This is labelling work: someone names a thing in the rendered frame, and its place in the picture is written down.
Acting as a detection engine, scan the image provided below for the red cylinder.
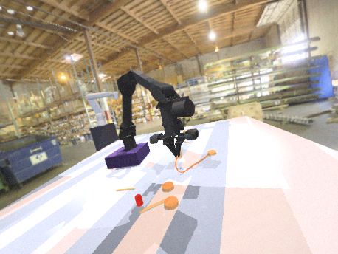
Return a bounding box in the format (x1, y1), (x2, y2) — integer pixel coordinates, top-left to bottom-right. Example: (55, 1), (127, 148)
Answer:
(134, 194), (143, 206)

